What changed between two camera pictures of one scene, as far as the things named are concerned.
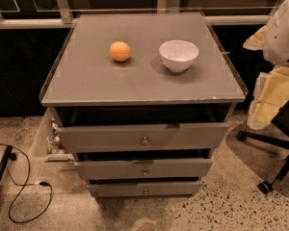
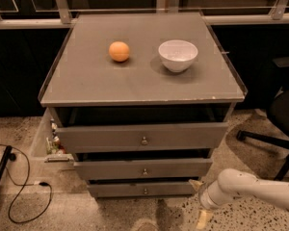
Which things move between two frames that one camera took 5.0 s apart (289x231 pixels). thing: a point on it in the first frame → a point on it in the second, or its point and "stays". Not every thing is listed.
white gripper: [281, 38] → [204, 197]
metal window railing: [62, 14] stays
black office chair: [287, 119] stays
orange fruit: [119, 51] stays
